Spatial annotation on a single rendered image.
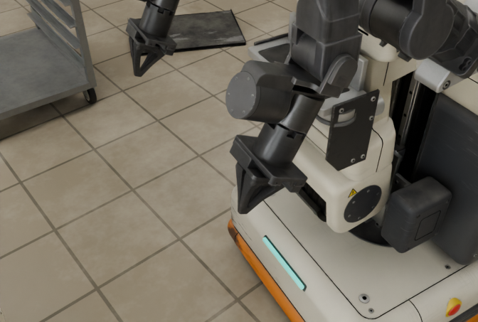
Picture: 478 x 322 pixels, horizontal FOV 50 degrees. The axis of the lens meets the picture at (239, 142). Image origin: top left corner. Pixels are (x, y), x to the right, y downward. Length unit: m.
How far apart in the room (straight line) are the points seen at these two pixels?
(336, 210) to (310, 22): 0.57
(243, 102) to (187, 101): 1.73
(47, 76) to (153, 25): 1.39
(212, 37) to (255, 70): 2.21
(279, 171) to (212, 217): 1.12
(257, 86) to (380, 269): 0.83
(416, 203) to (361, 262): 0.26
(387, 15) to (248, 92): 0.21
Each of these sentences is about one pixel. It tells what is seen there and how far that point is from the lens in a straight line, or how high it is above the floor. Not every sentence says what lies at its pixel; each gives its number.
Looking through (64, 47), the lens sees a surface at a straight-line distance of 2.38.
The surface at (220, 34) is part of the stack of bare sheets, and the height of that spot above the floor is 0.02.
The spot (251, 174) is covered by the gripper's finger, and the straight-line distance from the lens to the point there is 0.68.
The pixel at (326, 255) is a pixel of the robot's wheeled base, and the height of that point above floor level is 0.28.
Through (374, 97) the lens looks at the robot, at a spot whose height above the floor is 0.81.
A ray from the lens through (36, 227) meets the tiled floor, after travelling 1.87.
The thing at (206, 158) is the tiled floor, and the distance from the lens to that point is 2.00.
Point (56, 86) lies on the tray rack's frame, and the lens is 2.27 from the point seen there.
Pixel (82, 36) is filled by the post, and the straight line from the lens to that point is 2.15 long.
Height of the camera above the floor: 1.31
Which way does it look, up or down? 39 degrees down
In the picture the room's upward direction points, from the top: straight up
